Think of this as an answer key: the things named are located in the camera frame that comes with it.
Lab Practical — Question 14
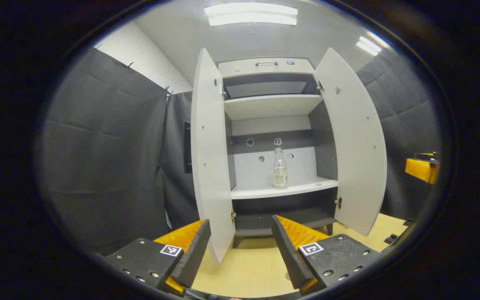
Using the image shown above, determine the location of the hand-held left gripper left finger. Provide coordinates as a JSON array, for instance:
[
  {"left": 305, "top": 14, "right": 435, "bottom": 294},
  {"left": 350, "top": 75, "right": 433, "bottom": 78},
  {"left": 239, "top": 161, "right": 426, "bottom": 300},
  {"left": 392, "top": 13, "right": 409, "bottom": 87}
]
[{"left": 105, "top": 219, "right": 212, "bottom": 294}]

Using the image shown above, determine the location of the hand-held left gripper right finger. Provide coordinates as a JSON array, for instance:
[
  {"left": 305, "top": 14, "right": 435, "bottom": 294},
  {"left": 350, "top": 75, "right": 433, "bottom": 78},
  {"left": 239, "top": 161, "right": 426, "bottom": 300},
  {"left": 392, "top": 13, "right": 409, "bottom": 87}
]
[{"left": 271, "top": 215, "right": 384, "bottom": 296}]

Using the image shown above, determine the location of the white cabinet door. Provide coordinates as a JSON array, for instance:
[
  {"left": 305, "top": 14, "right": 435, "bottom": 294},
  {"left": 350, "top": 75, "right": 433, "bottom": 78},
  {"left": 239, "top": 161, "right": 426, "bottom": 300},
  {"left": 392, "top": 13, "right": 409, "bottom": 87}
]
[
  {"left": 191, "top": 47, "right": 236, "bottom": 264},
  {"left": 313, "top": 47, "right": 388, "bottom": 237}
]

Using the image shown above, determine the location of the clear plastic bottle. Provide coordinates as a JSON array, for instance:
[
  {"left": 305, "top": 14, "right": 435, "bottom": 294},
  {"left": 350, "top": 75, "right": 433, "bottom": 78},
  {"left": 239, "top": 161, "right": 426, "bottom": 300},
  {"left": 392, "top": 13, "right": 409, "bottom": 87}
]
[{"left": 273, "top": 147, "right": 289, "bottom": 189}]

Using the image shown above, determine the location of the white and grey cabinet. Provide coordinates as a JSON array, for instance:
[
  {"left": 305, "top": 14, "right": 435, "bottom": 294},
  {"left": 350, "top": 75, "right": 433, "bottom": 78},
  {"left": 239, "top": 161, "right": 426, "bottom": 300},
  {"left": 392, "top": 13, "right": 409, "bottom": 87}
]
[{"left": 217, "top": 57, "right": 340, "bottom": 249}]

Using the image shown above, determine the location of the white cabinet drawer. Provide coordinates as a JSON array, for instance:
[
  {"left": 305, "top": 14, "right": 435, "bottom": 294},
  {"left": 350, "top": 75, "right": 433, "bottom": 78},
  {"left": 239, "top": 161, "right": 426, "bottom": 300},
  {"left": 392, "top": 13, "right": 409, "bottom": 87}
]
[{"left": 218, "top": 57, "right": 316, "bottom": 78}]

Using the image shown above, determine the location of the black quilted backdrop cloth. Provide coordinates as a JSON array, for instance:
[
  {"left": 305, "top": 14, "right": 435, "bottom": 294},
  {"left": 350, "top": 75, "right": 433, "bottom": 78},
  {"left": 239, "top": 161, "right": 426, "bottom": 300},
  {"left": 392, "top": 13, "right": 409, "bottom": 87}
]
[
  {"left": 356, "top": 46, "right": 443, "bottom": 221},
  {"left": 42, "top": 48, "right": 170, "bottom": 257}
]

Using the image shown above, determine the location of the ceiling light panel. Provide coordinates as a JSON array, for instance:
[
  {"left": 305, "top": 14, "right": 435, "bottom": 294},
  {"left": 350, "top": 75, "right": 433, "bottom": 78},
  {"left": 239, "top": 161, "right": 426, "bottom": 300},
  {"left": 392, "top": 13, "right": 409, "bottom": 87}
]
[
  {"left": 205, "top": 2, "right": 298, "bottom": 27},
  {"left": 356, "top": 30, "right": 392, "bottom": 57}
]

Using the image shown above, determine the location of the black door handle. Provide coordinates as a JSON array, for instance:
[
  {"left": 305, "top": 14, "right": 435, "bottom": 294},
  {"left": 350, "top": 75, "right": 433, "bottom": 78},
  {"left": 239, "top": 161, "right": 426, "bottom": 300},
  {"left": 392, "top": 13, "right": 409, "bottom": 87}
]
[{"left": 183, "top": 121, "right": 192, "bottom": 174}]

